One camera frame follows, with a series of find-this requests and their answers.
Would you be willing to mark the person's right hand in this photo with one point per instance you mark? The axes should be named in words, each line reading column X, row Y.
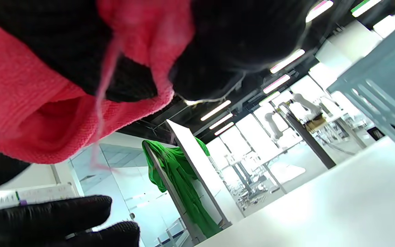
column 235, row 34

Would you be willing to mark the person's left hand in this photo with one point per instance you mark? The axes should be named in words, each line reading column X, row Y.
column 29, row 226

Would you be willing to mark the pink square towel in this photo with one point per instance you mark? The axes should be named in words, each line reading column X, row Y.
column 29, row 113

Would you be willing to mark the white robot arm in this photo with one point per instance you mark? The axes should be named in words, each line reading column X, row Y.
column 273, row 125
column 305, row 103

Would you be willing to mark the row of ceiling light strips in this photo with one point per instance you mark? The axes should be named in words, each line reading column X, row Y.
column 216, row 110

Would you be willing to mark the white rolling board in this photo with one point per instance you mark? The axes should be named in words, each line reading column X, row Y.
column 197, row 161

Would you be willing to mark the green cloth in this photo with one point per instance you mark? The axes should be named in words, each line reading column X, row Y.
column 177, row 171

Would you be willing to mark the light blue plastic basket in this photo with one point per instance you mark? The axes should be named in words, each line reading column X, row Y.
column 389, row 85

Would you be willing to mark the grey rolling frame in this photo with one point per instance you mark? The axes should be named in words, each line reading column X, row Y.
column 188, row 216

